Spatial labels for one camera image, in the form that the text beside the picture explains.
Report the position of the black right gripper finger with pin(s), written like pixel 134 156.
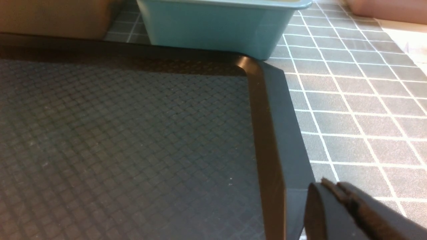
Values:
pixel 342 211

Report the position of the grey checkered tablecloth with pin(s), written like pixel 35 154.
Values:
pixel 360 103

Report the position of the teal plastic chopstick bin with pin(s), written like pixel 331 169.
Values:
pixel 250 27

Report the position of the pink container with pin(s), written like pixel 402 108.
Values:
pixel 410 11

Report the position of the black plastic serving tray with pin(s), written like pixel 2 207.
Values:
pixel 116 141

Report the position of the brown plastic spoon bin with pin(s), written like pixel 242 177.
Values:
pixel 82 19

